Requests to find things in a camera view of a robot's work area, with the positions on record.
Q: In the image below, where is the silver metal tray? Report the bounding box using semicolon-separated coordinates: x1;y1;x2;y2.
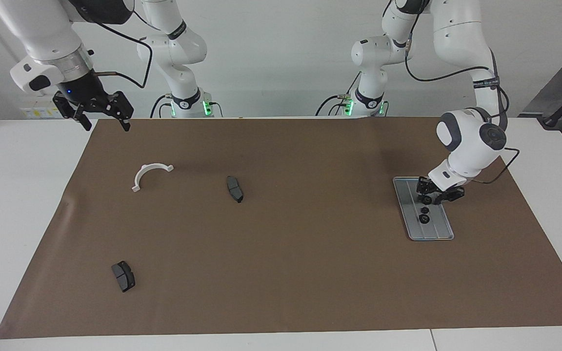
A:
392;176;455;241

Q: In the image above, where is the white power strip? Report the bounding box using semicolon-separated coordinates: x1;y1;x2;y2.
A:
20;105;62;120

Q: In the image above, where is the long dark grey brake pad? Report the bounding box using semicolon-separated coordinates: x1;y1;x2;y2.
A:
226;175;244;204

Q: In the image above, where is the short dark grey brake pad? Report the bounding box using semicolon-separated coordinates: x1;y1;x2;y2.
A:
111;261;136;293

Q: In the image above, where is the brown paper table mat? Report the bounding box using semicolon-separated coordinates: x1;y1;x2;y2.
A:
0;117;562;339

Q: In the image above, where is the black base cable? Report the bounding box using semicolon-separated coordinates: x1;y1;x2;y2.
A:
316;73;361;117
150;94;172;118

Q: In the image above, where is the white curved plastic bracket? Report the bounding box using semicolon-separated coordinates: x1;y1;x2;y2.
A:
132;163;175;193

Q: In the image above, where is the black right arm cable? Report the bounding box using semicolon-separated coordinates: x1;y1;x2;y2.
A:
91;10;154;89

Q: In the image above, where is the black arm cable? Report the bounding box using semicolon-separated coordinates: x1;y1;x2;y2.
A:
404;29;521;185
91;10;154;89

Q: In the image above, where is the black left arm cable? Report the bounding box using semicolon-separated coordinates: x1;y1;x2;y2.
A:
404;29;521;185

